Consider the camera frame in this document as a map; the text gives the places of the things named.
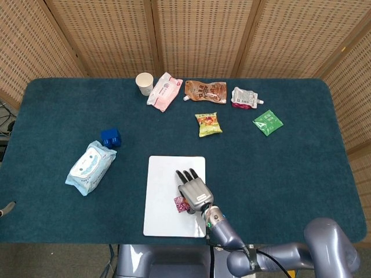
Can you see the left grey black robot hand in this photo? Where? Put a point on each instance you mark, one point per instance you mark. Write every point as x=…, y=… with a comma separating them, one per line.
x=7, y=209

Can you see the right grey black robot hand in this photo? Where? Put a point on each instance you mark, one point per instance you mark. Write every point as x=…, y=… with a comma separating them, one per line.
x=197, y=192

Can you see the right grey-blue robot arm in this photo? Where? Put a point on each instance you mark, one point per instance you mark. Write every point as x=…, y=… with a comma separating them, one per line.
x=261, y=255

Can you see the white rectangular board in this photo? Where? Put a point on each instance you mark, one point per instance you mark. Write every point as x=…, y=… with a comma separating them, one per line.
x=162, y=197

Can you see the yellow-green snack bag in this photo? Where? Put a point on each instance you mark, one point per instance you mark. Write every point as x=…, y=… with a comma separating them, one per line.
x=208, y=124

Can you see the grey-blue robot torso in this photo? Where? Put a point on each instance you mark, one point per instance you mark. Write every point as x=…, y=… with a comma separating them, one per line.
x=168, y=262

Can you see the dark teal felt table cover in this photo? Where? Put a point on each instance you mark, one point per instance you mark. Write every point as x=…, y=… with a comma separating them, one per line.
x=275, y=173

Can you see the light blue wet wipes pack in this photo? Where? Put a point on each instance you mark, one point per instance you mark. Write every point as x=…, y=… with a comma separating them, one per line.
x=90, y=168

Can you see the green sachet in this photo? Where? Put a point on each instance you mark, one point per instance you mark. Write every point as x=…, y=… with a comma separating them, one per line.
x=268, y=122

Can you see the brown spout pouch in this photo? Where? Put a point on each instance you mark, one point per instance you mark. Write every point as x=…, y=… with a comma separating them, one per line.
x=207, y=92

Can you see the dark blue toy block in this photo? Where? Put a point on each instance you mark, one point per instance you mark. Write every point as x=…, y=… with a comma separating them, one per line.
x=111, y=137

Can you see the pink white wet wipes pack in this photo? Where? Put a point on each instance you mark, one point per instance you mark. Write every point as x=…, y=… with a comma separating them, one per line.
x=163, y=92

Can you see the silver magenta spout pouch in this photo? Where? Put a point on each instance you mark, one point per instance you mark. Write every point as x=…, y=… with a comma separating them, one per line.
x=245, y=97

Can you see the white paper cup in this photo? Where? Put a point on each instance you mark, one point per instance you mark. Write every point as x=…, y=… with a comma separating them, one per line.
x=144, y=84

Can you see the woven rattan folding screen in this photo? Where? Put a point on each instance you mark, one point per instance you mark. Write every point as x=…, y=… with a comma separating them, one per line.
x=200, y=34

